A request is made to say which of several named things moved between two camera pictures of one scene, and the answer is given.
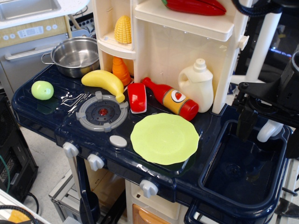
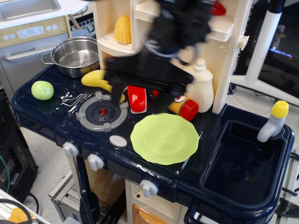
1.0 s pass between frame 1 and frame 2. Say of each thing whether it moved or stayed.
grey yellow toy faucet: stayed
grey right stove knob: stayed
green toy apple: stayed
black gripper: moved
